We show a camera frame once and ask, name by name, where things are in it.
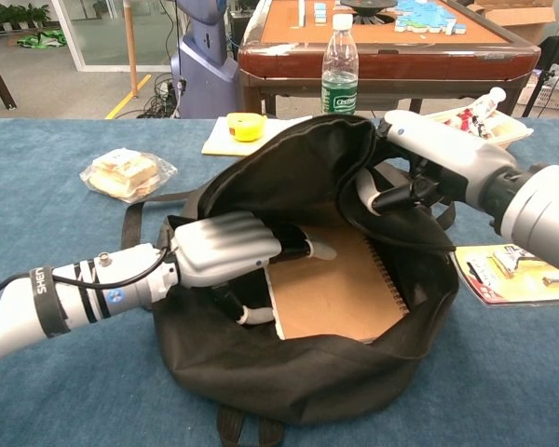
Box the cream paper pad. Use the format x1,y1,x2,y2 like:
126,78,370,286
200,115,313,157

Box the blue table mat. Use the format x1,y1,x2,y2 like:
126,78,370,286
0,115,559,447

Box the white plastic basket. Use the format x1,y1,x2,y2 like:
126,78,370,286
516,83,559,111

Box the potted green plants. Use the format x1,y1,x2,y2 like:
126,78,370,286
0,4,51,34

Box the green fabric heap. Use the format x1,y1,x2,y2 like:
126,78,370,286
17,30,67,49

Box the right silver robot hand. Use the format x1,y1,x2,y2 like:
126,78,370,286
356,110,518,218

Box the black backpack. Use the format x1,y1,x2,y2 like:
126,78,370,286
120,114,462,447

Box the white plastic food tray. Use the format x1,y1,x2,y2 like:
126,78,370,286
423,109,535,151

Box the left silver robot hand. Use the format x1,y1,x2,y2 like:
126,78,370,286
170,210,339,327

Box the yellow tape measure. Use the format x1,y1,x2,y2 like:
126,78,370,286
226,112,267,142

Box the wooden pole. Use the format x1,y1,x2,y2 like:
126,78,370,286
123,0,140,98

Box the red snack packets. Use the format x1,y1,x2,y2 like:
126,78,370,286
444,107,493,139

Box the brown spiral notebook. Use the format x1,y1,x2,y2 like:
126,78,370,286
265,227,411,345

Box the yellow razor blister pack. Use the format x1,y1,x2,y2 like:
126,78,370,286
451,244,559,307

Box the bagged sliced bread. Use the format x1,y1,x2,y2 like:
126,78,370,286
78,147,178,204

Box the blue mahjong tile pile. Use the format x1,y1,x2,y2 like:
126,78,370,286
393,0,467,36

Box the brown mahjong table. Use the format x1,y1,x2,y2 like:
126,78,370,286
237,0,541,117

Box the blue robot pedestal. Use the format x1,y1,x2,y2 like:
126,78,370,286
170,0,243,120

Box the clear plastic water bottle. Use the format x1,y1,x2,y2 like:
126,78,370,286
320,13,360,116

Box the white squeeze tube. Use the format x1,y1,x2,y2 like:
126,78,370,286
474,87,508,117

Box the black tripod stand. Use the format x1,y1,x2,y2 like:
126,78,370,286
521,0,559,117

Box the cardboard box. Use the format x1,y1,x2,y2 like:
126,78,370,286
465,0,558,46

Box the tangled black cables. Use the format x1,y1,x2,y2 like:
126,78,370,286
137,69,187,120

